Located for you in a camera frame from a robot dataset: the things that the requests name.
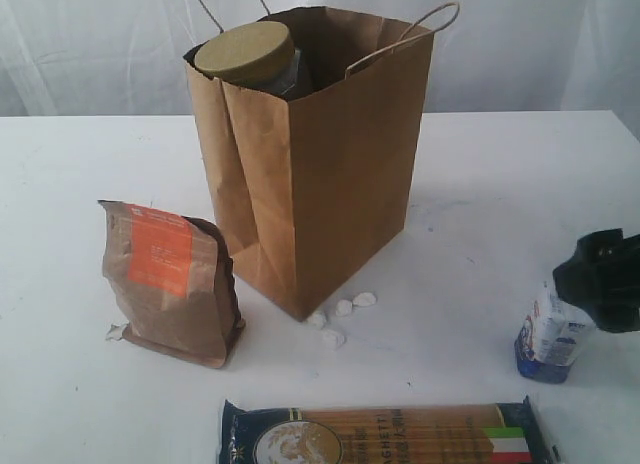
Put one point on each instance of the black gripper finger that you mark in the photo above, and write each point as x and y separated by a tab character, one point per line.
602	279

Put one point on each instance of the brown paper shopping bag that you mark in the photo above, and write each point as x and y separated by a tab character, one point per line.
306	191

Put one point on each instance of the clear jar gold lid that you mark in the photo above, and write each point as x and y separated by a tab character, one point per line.
260	56

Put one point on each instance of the small white blue packet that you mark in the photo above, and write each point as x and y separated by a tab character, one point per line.
553	335

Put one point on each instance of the spaghetti package dark blue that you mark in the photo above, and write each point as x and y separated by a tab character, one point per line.
470	433

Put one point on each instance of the white crumpled pebble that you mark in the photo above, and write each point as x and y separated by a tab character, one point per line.
364	299
343	308
332	339
317	320

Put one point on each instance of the brown coffee pouch orange label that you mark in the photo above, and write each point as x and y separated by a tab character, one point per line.
172	277

